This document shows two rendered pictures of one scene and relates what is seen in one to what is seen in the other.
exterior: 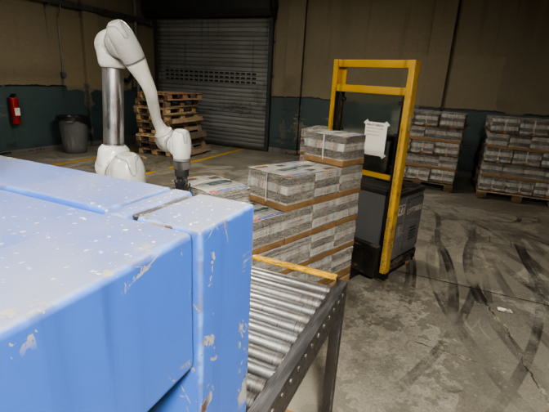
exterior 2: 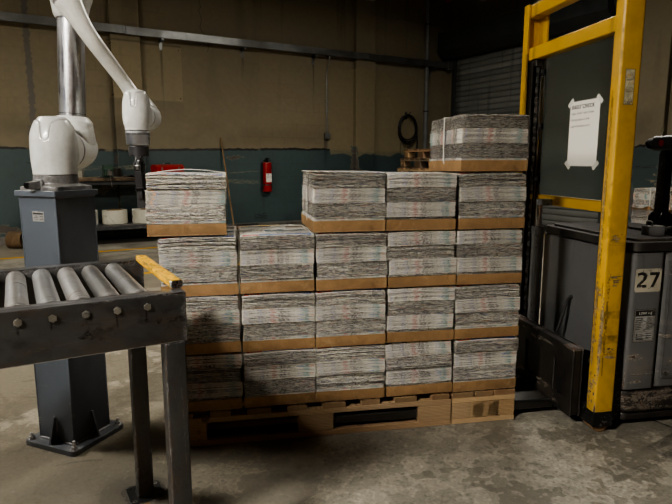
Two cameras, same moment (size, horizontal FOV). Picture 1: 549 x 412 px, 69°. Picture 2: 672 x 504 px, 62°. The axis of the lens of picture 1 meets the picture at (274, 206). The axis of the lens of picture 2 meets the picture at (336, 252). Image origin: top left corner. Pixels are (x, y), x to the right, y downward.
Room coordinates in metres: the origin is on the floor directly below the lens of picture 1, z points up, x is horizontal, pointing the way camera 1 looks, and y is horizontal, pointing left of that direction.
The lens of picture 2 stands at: (0.78, -1.40, 1.10)
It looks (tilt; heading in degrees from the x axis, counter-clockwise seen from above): 9 degrees down; 36
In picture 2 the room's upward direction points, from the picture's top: straight up
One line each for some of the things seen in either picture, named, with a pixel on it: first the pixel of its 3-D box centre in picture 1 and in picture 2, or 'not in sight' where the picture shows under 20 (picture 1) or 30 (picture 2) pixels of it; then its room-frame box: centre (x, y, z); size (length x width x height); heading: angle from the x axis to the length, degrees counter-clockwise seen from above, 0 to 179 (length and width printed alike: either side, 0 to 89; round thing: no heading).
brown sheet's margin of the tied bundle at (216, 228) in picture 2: not in sight; (188, 226); (2.15, 0.30, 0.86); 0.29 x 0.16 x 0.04; 137
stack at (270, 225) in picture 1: (263, 261); (309, 324); (2.58, 0.06, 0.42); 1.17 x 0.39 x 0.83; 136
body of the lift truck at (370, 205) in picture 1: (375, 220); (627, 311); (3.69, -1.00, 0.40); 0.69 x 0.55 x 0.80; 46
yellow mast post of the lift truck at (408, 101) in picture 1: (396, 174); (613, 196); (3.19, -0.98, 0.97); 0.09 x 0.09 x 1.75; 46
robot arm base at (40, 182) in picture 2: not in sight; (51, 182); (1.85, 0.71, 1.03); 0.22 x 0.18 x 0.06; 14
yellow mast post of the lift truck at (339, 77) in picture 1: (331, 160); (527, 188); (3.64, -0.50, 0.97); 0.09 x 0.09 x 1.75; 46
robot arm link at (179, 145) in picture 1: (180, 143); (137, 110); (2.11, 0.52, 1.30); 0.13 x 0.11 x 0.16; 41
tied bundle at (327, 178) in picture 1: (307, 181); (408, 199); (2.89, -0.24, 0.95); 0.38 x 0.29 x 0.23; 45
